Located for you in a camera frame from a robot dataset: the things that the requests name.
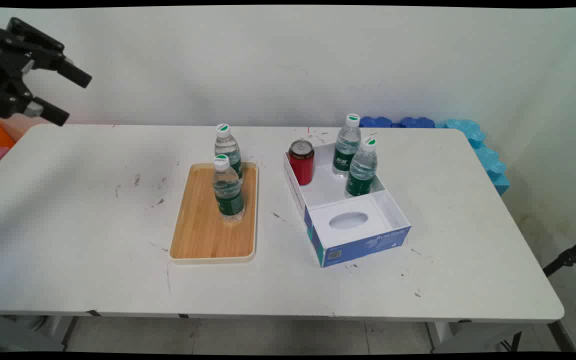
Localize dark blue foam mat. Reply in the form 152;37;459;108
400;116;436;129
359;116;393;129

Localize water bottle with green label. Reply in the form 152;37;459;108
212;154;246;223
214;123;245;186
332;113;362;178
345;137;379;199

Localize white and blue cardboard box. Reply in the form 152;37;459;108
283;141;412;269

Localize black tripod stand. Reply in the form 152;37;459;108
543;232;576;278

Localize wooden tray with cream rim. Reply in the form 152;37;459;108
169;161;259;265

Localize white table leg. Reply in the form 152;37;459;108
43;315;78;347
425;321;456;351

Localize light blue foam mat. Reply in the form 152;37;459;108
435;118;511;197

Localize red soda can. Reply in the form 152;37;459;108
288;139;315;186

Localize black metal leg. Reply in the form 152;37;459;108
547;320;576;354

